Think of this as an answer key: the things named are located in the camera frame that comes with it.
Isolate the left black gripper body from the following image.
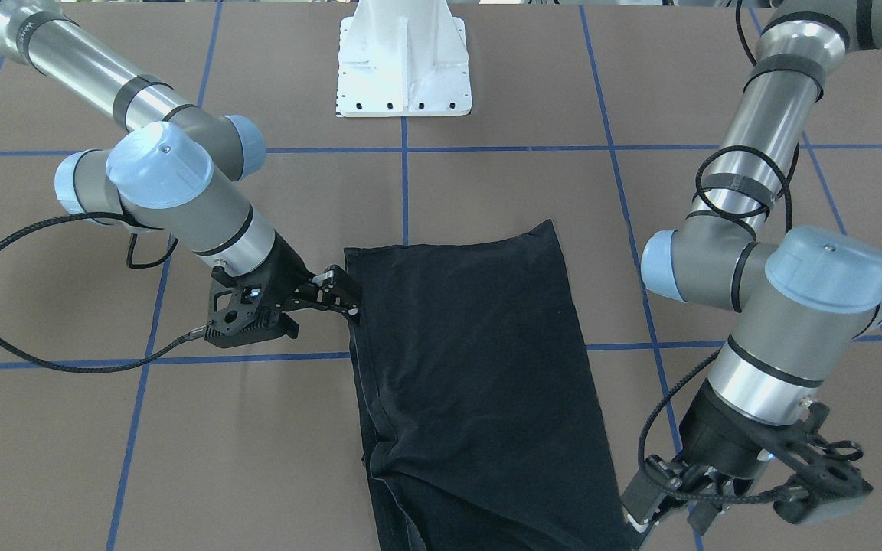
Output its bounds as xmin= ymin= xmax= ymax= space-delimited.
xmin=675 ymin=381 xmax=873 ymax=524

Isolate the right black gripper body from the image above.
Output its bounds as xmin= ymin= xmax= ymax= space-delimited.
xmin=205 ymin=234 xmax=315 ymax=348

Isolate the black graphic t-shirt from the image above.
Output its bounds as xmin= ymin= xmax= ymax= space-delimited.
xmin=345 ymin=220 xmax=628 ymax=550

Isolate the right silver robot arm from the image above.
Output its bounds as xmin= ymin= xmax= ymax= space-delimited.
xmin=0 ymin=1 xmax=361 ymax=348

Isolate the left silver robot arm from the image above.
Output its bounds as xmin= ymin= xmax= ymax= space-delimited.
xmin=622 ymin=1 xmax=882 ymax=550

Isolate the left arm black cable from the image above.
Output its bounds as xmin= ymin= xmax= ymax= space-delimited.
xmin=637 ymin=0 xmax=867 ymax=506

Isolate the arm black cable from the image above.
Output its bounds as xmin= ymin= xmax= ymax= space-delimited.
xmin=0 ymin=211 xmax=216 ymax=375
xmin=637 ymin=0 xmax=867 ymax=506

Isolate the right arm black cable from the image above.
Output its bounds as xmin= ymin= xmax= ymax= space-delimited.
xmin=0 ymin=211 xmax=216 ymax=375

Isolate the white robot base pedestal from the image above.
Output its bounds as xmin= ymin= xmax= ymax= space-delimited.
xmin=335 ymin=1 xmax=473 ymax=118

